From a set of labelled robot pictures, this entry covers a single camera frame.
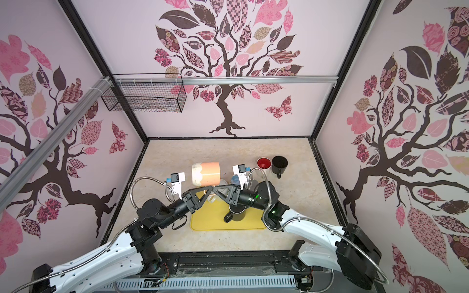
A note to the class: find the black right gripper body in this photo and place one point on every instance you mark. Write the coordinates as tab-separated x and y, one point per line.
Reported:
249	199

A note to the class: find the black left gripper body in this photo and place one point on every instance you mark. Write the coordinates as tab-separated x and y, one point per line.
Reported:
184	206

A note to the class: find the cream and peach mug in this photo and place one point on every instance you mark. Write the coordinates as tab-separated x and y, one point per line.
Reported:
206	174

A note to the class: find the small white mug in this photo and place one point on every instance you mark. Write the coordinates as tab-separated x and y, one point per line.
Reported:
264	164

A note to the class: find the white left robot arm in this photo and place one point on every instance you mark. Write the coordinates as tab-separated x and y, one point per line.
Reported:
131	252

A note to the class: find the light blue butterfly mug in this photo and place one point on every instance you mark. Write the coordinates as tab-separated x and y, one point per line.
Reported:
236	181

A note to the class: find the white ribbed mug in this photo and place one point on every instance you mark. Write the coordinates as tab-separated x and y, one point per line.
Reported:
213	196

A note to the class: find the black mug white rim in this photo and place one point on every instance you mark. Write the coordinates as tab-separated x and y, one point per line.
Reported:
235	213

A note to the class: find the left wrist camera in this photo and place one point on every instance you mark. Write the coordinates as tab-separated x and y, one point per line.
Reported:
173	186

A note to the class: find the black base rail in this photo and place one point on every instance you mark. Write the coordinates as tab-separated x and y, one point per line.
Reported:
265	261

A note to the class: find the white slotted cable duct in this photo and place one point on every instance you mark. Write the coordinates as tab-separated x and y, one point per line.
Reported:
153	285

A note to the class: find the black wire basket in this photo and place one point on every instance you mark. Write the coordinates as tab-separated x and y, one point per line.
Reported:
164	93

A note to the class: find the silver rail back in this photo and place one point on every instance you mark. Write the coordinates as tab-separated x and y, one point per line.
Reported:
315	79

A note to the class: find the silver rail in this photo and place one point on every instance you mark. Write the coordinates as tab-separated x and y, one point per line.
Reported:
315	79
15	182

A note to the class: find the silver rail left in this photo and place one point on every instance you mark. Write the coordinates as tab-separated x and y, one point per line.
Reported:
15	182

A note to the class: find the black corner frame post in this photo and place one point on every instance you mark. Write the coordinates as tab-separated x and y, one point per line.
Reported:
87	40

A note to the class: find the black right corner post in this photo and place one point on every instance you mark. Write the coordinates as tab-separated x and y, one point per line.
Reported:
365	24

